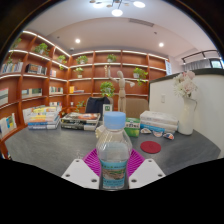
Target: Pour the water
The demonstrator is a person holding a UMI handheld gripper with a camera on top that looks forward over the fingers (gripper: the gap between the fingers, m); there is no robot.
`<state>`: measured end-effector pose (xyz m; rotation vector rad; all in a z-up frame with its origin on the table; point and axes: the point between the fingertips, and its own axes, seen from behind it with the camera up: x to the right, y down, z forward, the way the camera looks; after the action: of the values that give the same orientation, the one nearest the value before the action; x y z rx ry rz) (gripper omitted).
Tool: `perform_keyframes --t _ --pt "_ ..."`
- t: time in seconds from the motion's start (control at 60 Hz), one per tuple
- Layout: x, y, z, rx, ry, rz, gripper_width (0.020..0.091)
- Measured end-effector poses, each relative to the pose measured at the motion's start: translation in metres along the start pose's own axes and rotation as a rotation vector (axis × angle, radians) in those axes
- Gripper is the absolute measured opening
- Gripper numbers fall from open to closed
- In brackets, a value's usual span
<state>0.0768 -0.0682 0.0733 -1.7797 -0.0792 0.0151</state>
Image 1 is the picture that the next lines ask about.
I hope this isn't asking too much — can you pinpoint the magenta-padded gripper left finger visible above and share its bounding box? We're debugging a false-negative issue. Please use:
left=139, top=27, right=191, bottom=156
left=61, top=148, right=101, bottom=190

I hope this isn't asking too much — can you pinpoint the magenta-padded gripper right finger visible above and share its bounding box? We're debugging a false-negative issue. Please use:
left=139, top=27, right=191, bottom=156
left=127, top=148, right=167, bottom=190

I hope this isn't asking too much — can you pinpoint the clear blue-capped water bottle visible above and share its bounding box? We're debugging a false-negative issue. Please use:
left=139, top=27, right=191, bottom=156
left=95, top=111, right=133, bottom=191

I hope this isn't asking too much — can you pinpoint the flat round red coaster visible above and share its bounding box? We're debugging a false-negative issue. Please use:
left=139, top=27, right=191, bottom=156
left=140, top=140, right=162, bottom=155

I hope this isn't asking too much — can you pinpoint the small painted stone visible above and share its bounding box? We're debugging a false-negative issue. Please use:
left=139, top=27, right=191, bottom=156
left=140, top=127, right=153, bottom=135
left=152, top=129, right=164, bottom=138
left=162, top=132, right=176, bottom=141

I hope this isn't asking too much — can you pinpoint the green tissue box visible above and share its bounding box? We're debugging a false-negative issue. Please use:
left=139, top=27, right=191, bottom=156
left=124, top=117, right=141, bottom=138

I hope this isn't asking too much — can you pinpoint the stack of dark books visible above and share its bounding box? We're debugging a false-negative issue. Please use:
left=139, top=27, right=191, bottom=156
left=59, top=111, right=102, bottom=132

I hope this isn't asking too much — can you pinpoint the stack of colourful books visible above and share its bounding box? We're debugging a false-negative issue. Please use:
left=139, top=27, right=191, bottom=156
left=26, top=105, right=62, bottom=130

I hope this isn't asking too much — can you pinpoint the tan upholstered chair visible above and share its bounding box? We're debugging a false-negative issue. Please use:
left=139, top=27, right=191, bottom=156
left=124, top=97, right=150, bottom=120

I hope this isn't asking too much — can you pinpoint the white ceramic vase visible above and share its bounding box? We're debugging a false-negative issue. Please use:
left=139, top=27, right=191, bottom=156
left=177, top=96, right=198, bottom=136

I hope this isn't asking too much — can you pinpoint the tall white green carton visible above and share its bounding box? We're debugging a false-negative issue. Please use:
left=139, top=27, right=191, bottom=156
left=102, top=103, right=114, bottom=118

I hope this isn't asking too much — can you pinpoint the dark blue chair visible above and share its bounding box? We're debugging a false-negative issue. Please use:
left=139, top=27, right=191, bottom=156
left=84, top=96, right=111, bottom=116

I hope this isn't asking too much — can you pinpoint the wooden artist mannequin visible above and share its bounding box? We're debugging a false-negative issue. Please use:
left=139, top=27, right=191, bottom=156
left=107, top=69, right=136, bottom=114

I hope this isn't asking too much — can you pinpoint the wooden shelf unit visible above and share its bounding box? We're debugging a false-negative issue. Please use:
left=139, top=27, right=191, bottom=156
left=0, top=29, right=173, bottom=158

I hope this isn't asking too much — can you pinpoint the grey window curtain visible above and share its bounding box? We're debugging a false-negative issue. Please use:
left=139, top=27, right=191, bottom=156
left=184, top=59, right=213, bottom=72

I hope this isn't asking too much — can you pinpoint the dark-framed window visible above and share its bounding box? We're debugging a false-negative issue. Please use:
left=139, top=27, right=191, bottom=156
left=209, top=58, right=224, bottom=70

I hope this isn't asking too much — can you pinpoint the ceiling air vent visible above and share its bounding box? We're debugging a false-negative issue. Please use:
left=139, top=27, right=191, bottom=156
left=128, top=17, right=155, bottom=28

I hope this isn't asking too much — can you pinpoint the multi-bulb ceiling lamp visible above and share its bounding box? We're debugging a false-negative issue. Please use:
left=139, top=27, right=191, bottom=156
left=89, top=0, right=147, bottom=18

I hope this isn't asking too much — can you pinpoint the black ceiling track rail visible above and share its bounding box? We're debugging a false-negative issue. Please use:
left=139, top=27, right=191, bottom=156
left=181, top=49, right=221, bottom=64

